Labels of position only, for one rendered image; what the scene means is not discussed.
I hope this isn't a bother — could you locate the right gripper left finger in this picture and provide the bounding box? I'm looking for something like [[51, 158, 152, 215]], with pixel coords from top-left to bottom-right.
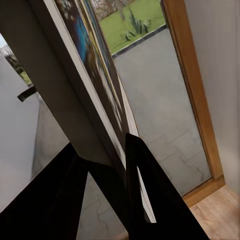
[[0, 142, 88, 240]]

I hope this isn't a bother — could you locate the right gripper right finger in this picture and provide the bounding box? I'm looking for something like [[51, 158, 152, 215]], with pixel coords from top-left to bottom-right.
[[125, 133, 210, 240]]

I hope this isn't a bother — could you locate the poster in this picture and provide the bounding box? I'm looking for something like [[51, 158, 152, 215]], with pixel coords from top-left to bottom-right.
[[0, 0, 157, 232]]

